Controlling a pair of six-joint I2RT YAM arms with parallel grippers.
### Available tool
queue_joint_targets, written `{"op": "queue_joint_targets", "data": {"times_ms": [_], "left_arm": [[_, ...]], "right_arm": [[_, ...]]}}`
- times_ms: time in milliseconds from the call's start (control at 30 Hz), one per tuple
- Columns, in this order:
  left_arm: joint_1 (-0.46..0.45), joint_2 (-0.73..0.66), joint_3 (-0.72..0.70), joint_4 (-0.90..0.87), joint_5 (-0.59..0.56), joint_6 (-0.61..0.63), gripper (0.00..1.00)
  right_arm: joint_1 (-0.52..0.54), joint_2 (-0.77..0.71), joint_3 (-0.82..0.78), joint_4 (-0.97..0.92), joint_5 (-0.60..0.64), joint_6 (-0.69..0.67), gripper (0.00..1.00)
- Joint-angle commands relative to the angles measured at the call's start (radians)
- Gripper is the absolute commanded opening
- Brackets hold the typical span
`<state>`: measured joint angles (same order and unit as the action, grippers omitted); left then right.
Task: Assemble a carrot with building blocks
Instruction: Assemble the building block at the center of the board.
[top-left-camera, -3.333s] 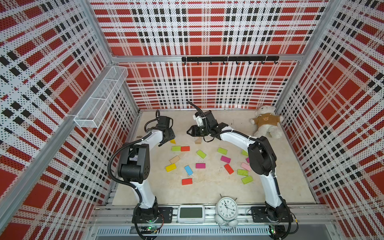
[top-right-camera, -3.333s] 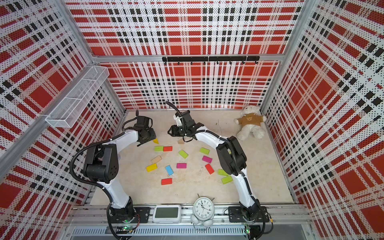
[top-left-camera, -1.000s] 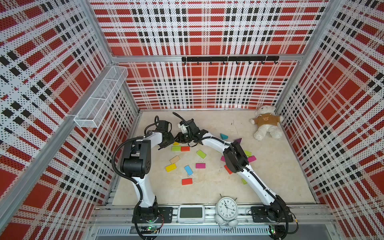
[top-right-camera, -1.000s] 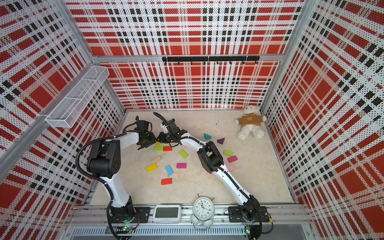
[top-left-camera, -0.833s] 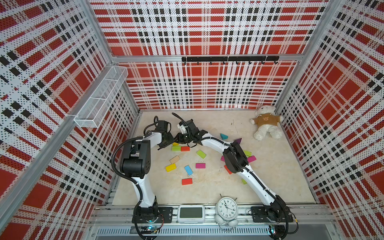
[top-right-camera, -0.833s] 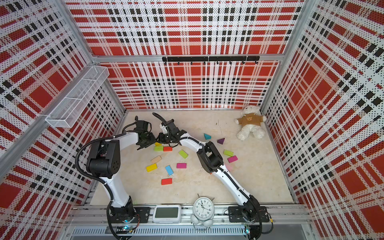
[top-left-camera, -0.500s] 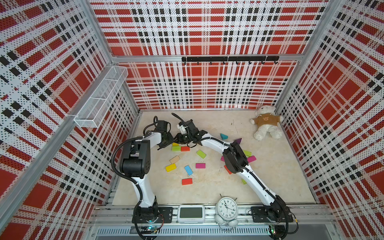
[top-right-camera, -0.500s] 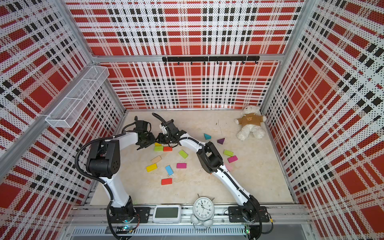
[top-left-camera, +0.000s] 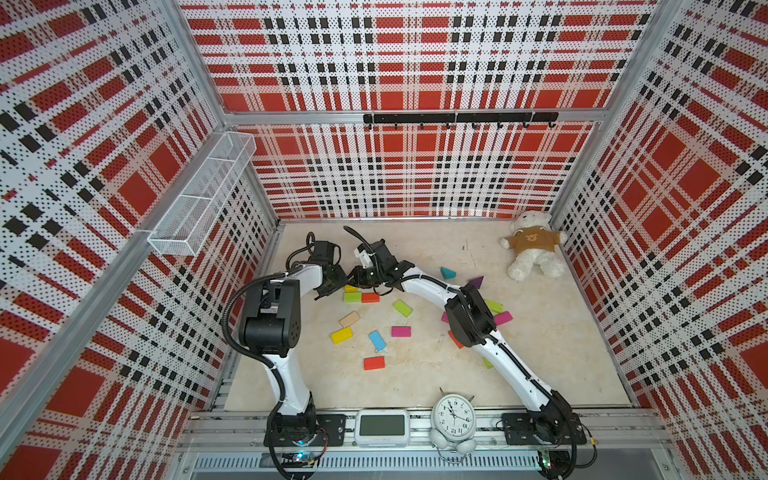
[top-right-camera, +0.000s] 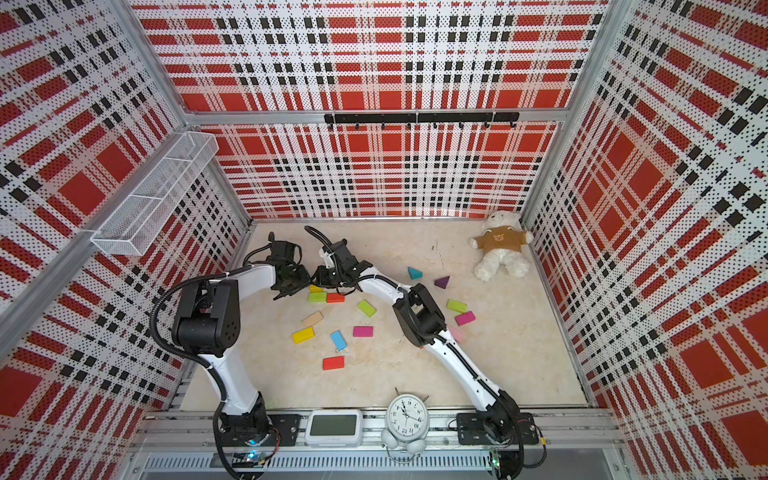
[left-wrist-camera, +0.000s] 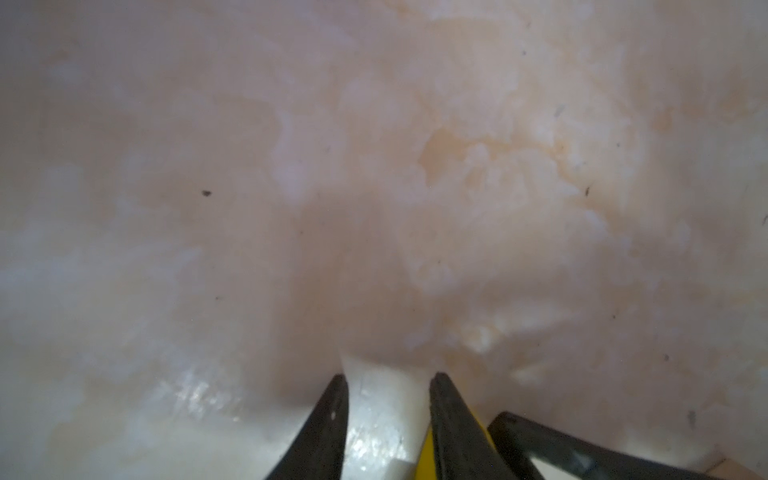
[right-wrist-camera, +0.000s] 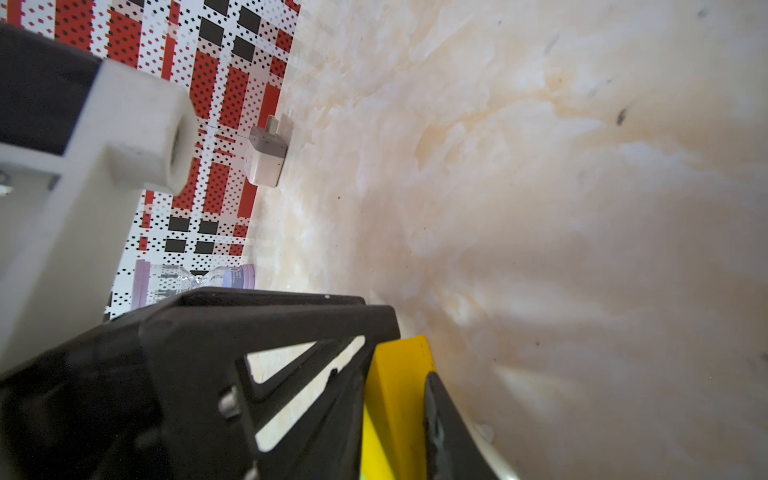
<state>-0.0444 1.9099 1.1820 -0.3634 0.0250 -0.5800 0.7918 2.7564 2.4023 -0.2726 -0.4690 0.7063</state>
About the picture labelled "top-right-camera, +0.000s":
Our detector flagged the red block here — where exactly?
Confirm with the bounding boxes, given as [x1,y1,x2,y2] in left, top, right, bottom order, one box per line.
[322,356,345,371]
[326,293,345,304]

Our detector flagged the lime green block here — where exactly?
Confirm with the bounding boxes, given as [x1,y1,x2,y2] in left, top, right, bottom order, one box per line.
[308,292,327,303]
[357,300,377,318]
[446,299,469,314]

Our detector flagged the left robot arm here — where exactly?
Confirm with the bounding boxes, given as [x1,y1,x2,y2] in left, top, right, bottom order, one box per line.
[148,234,310,446]

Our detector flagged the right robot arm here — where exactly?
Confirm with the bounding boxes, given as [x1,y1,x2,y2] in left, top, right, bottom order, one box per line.
[304,226,523,445]

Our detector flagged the natural wood rectangular block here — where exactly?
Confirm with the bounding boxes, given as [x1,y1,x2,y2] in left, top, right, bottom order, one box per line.
[302,311,323,328]

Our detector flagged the magenta block centre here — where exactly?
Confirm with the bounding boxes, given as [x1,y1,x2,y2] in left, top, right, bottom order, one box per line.
[353,326,374,338]

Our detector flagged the magenta block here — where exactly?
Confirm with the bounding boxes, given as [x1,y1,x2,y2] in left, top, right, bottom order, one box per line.
[455,311,476,327]
[353,326,374,338]

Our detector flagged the yellow rectangular block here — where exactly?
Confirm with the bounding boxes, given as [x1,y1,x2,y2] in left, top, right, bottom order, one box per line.
[292,327,315,345]

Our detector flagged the teal triangle block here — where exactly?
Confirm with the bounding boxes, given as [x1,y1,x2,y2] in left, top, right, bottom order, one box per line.
[407,267,423,280]

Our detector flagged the blue rectangular block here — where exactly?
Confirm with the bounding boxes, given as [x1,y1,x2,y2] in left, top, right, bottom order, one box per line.
[330,330,347,352]

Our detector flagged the red block bottom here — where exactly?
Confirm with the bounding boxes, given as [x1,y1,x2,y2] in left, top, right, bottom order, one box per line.
[322,356,345,371]

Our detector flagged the purple triangle block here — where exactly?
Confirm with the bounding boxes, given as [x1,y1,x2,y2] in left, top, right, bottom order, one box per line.
[433,276,450,289]

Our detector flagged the magenta block far right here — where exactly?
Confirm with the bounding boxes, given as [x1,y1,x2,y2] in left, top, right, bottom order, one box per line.
[455,311,476,327]

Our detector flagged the pink rectangular block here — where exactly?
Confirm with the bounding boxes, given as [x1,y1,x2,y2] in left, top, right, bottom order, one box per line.
[449,326,466,343]

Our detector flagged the white digital display device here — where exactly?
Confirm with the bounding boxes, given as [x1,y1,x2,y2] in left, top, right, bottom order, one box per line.
[305,409,363,448]

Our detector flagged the white analog alarm clock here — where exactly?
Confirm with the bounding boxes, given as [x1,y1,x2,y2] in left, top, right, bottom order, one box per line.
[381,391,430,458]

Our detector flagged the white teddy bear brown shirt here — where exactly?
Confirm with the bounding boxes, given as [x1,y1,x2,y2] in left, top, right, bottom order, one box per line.
[469,210,533,282]

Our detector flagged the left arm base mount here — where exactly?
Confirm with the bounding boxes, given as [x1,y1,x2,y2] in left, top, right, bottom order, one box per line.
[215,414,301,447]

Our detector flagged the black hook rail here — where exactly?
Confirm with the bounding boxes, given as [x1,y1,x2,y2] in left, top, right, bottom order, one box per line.
[324,111,520,127]

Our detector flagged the white wire mesh basket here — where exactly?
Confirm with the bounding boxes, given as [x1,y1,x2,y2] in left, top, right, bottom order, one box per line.
[91,131,218,257]

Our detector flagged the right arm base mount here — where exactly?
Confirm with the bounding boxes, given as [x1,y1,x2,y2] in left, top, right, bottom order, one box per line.
[456,412,540,446]

